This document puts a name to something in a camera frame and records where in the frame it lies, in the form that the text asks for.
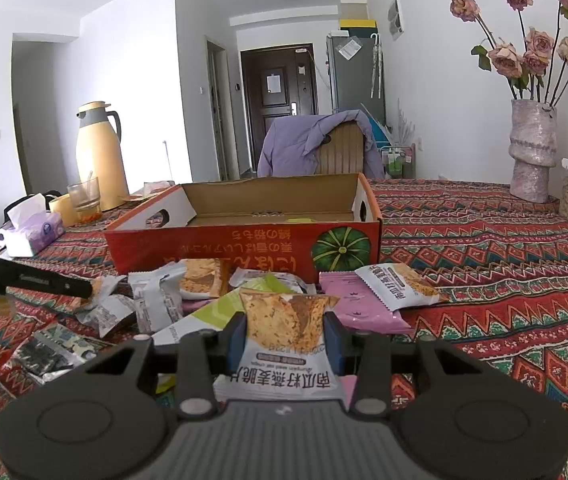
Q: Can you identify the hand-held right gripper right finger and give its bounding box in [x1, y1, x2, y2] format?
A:
[324, 312, 488, 421]

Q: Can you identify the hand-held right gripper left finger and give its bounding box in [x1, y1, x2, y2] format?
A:
[81, 312, 247, 421]

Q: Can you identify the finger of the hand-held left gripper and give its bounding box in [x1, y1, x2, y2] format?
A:
[0, 251, 94, 299]

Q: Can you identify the white crisp snack packet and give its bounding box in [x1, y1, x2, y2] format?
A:
[354, 262, 449, 311]
[129, 259, 231, 334]
[213, 287, 351, 402]

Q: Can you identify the grey snack packet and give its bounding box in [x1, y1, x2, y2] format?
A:
[76, 275, 136, 338]

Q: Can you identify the orange cardboard box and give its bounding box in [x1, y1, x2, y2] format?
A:
[104, 172, 383, 287]

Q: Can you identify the lime green snack packet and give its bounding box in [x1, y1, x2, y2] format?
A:
[151, 272, 309, 347]

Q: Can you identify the pink snack packet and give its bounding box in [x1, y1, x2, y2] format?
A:
[319, 270, 415, 336]

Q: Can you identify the purple tissue pack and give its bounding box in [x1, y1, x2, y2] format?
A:
[4, 192, 64, 257]

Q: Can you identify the dark patterned snack packet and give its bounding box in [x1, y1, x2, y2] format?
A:
[11, 322, 115, 386]

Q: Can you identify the yellow cup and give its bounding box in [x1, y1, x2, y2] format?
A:
[48, 194, 80, 227]

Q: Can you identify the black bag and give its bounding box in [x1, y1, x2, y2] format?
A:
[3, 190, 65, 216]

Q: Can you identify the glass cup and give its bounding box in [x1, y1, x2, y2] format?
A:
[66, 176, 102, 224]

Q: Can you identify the beige thermos jug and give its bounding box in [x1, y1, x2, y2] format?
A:
[75, 101, 130, 212]

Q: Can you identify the folded patterned cloth coaster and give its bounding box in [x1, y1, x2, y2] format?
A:
[141, 180, 177, 197]

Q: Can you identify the patterned red tablecloth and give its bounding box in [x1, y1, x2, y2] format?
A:
[0, 175, 568, 480]

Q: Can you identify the wooden chair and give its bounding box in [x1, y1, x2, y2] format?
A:
[314, 122, 367, 178]

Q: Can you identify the storage rack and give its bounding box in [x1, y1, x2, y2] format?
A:
[379, 142, 417, 179]

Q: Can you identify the purple jacket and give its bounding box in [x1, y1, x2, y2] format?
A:
[257, 109, 387, 179]

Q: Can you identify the blue plastic item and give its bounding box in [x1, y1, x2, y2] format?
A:
[364, 115, 389, 143]

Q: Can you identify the white dried grass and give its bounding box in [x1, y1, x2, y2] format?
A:
[361, 100, 417, 146]

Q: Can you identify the grey refrigerator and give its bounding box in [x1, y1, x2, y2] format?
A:
[326, 30, 387, 126]

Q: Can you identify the pink textured vase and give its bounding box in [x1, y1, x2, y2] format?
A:
[508, 99, 558, 204]

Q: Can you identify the dark brown door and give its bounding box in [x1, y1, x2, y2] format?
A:
[240, 44, 315, 173]

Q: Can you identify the white folded umbrella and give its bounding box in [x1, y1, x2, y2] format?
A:
[370, 31, 383, 99]

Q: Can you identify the bunch of dried pink roses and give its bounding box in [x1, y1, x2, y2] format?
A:
[442, 0, 568, 106]

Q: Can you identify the cream box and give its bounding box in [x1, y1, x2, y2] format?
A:
[340, 0, 369, 20]

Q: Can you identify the white wall panel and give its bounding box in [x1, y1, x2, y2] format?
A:
[386, 0, 407, 41]

